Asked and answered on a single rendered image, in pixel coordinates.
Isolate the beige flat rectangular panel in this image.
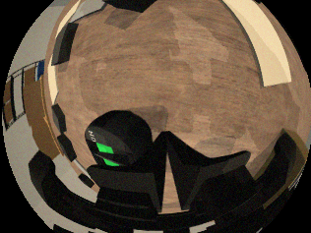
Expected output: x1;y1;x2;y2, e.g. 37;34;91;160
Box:
48;57;59;105

